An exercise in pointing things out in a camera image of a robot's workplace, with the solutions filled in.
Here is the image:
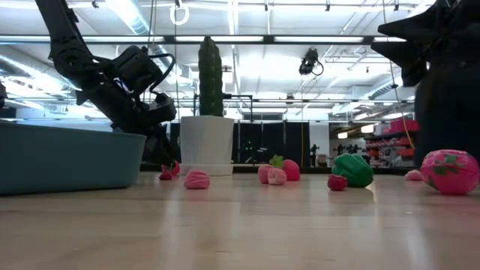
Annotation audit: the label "small red toy fruit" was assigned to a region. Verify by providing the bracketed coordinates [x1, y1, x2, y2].
[158, 160, 182, 182]

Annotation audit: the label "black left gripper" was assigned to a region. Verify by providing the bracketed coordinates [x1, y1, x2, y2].
[76, 80, 177, 170]

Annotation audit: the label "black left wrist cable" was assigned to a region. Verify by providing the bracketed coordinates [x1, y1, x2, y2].
[148, 52, 176, 95]

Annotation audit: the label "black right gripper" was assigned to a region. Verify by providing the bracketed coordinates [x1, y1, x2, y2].
[370, 0, 480, 87]

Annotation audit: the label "green toy bell pepper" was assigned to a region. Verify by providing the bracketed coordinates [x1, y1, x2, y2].
[331, 152, 375, 189]

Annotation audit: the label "black curtain panels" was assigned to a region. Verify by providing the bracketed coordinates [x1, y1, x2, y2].
[232, 121, 311, 165]

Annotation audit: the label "black overhead camera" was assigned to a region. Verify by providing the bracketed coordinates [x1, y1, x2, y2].
[298, 47, 324, 77]

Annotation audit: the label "teal plastic tupperware tub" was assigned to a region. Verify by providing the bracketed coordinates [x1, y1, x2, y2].
[0, 121, 148, 196]

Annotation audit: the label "white hanging ring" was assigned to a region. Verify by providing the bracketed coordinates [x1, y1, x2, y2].
[169, 2, 191, 26]

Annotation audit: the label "green cactus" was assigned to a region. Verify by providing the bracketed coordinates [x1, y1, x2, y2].
[197, 36, 225, 117]

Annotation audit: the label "pink toy raspberry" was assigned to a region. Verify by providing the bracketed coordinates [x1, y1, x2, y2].
[267, 167, 288, 186]
[404, 169, 424, 182]
[183, 169, 211, 190]
[257, 163, 274, 185]

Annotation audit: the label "yellow hanging cable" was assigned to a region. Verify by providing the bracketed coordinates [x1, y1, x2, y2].
[381, 0, 416, 151]

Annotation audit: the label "black overhead frame bar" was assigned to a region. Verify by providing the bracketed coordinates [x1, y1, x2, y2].
[0, 34, 410, 44]

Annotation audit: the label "white plant pot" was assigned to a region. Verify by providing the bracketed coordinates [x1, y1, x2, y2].
[179, 115, 236, 176]

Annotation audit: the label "pink toy dragon fruit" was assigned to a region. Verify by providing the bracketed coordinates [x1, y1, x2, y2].
[419, 148, 480, 196]

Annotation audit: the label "dark red toy berry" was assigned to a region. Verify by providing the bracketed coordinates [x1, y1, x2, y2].
[327, 173, 349, 192]

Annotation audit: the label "red toy strawberry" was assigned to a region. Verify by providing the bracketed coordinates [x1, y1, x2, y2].
[268, 154, 302, 182]

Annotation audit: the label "shelf with red bins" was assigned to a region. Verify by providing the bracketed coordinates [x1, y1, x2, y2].
[365, 118, 421, 168]

